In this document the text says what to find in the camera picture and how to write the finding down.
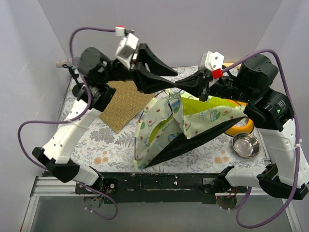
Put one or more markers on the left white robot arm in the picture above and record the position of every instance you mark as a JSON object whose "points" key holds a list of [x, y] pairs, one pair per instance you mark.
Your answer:
{"points": [[55, 155]]}

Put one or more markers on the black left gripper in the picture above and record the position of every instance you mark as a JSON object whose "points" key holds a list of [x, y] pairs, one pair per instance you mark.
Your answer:
{"points": [[137, 66]]}

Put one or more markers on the aluminium frame rail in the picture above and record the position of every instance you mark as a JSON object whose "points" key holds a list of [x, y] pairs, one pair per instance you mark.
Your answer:
{"points": [[50, 187]]}

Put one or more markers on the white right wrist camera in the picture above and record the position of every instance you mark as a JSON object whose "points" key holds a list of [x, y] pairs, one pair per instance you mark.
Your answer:
{"points": [[212, 61]]}

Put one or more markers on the grey head microphone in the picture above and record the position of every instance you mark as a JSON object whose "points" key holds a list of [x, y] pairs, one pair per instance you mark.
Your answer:
{"points": [[68, 63]]}

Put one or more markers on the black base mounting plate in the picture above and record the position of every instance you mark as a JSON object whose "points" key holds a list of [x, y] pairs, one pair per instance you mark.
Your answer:
{"points": [[159, 187]]}

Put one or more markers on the floral patterned tablecloth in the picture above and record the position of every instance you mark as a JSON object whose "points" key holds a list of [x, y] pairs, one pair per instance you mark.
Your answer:
{"points": [[108, 151]]}

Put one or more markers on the yellow double pet bowl stand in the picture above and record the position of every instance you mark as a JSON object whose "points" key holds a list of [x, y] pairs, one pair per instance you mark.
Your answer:
{"points": [[247, 126]]}

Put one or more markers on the loose steel pet bowl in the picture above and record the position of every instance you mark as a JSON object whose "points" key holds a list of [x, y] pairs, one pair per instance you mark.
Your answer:
{"points": [[246, 145]]}

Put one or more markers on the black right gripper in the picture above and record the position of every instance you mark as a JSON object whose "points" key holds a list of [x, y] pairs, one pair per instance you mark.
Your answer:
{"points": [[205, 85]]}

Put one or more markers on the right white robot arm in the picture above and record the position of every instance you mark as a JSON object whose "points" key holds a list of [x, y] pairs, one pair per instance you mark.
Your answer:
{"points": [[272, 113]]}

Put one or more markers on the green avocado print pet tent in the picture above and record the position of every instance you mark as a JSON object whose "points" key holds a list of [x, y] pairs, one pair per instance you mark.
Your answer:
{"points": [[196, 118]]}

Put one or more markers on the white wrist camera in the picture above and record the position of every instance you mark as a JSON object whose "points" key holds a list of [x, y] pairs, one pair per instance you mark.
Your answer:
{"points": [[127, 46], [212, 61]]}

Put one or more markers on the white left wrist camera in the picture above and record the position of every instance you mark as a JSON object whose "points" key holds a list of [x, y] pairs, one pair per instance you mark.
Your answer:
{"points": [[127, 46]]}

